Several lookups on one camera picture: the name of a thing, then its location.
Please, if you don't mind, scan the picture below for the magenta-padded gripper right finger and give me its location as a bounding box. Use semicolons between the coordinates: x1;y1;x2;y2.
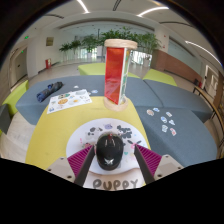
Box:
133;144;184;185

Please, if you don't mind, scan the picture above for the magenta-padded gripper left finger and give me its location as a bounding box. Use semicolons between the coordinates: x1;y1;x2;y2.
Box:
45;145;97;187

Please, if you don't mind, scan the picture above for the black computer mouse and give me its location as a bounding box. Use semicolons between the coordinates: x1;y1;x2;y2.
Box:
95;133;125;172

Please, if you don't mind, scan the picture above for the group of small stickers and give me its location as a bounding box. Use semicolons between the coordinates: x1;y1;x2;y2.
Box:
146;107;178;137

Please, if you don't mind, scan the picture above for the white sticker sheet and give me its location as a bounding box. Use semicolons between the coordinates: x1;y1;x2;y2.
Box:
46;88;93;115

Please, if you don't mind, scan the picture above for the long grey upholstered bench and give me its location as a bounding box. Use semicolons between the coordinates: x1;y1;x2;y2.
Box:
15;74;148;126

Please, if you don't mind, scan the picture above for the dark blue folded umbrella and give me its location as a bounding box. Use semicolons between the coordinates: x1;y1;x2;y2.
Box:
35;81;64;103

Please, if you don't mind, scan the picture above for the lime green bench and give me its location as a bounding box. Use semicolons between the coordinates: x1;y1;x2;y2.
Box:
143;68;178;87
77;62;141;80

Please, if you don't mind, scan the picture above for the dark grey seat block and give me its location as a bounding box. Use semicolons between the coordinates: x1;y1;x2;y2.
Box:
0;103;12;135

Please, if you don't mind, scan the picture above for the lime green seat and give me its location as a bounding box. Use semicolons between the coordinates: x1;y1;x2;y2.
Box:
1;79;30;116

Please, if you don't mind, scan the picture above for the red panel wooden-ended column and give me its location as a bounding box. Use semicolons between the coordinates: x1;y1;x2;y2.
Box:
103;38;139;113

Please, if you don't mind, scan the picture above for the group of potted plants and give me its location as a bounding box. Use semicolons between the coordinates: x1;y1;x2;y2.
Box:
59;27;163;64

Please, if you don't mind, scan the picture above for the group of ceiling light strips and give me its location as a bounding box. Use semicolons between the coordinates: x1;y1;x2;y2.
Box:
76;0;223;66

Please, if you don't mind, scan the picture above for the brown wall plaque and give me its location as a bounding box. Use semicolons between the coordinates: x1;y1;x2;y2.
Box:
45;36;55;47

